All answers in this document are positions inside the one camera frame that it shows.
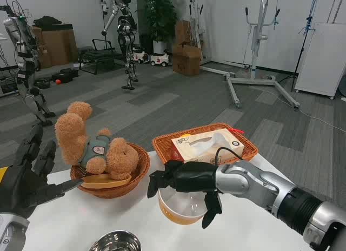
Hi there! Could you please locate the black metal bench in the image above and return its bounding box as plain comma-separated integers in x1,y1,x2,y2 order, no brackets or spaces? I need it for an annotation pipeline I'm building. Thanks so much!
77,38,125,75

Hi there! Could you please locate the yellow object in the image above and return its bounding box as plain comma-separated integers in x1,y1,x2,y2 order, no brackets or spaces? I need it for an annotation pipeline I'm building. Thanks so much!
0,166,9,187

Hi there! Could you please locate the round wicker basket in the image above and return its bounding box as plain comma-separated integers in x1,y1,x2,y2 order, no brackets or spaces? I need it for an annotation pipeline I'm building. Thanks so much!
70,142,151,200

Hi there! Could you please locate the potted green plant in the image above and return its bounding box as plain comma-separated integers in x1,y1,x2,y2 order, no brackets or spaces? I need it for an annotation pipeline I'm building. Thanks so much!
136,0,178,54

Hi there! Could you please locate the white toy car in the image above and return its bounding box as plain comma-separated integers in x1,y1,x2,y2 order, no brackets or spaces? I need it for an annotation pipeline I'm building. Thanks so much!
150,52,171,67
132,49,149,64

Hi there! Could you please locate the tall brown cardboard box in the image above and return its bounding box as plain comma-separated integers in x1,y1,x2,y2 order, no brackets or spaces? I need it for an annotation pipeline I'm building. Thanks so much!
32,23,79,69

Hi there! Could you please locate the small open cardboard box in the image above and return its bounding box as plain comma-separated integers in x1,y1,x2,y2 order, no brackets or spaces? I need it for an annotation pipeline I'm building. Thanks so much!
175,19,201,46

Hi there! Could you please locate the white cabinet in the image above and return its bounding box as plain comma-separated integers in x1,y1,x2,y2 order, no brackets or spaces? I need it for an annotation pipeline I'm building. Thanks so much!
294,22,346,100

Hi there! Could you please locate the large open cardboard box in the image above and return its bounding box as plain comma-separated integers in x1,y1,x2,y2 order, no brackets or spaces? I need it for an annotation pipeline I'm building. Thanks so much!
172,44,202,76

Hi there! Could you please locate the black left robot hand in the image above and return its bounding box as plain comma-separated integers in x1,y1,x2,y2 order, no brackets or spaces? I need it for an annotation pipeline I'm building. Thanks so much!
0,123,83,220

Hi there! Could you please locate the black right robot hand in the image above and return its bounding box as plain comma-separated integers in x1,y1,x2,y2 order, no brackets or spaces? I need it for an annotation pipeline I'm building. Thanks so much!
147,160,224,229

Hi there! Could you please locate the white wheeled gantry stand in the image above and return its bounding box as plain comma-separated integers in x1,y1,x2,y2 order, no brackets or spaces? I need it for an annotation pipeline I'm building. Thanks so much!
199,0,301,111

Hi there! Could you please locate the silver humanoid robot with cables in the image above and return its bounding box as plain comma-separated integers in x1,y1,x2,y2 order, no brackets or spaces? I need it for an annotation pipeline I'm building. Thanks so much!
0,4,56,127

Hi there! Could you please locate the white floor cable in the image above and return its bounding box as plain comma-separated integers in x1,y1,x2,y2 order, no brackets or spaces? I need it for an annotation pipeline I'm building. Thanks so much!
259,85,346,133

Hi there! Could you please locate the stainless steel bowl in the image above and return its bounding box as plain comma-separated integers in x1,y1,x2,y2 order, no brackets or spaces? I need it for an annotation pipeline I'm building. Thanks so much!
89,229,141,251

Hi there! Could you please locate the black tripod stand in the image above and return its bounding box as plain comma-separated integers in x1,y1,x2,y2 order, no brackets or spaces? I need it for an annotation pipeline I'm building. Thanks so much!
277,0,321,85

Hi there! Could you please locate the hanging silver humanoid robot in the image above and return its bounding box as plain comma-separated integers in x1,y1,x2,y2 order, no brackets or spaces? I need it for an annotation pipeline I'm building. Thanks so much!
101,0,140,90

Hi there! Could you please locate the orange and white plastic bowl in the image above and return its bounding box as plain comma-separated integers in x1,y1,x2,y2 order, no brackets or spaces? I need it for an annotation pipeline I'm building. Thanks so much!
158,186,208,226

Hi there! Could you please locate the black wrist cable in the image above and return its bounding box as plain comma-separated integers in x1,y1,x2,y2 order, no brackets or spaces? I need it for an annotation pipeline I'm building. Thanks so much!
215,147,245,165

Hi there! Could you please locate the brown teddy bear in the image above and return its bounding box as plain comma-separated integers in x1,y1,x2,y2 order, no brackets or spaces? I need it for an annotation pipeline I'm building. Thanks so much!
54,101,140,181

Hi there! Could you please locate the black flat case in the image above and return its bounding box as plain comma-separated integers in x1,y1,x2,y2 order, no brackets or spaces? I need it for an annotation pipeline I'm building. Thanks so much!
51,68,80,84

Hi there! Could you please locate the orange wooden plate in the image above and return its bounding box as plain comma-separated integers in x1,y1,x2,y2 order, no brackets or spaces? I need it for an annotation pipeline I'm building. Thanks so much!
80,173,133,189

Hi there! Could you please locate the beige tissue box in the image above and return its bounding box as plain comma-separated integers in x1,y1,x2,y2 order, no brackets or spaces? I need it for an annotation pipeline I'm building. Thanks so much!
170,128,245,165

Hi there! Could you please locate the rectangular wicker basket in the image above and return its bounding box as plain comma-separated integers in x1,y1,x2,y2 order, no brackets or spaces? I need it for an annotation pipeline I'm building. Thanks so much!
151,122,260,165

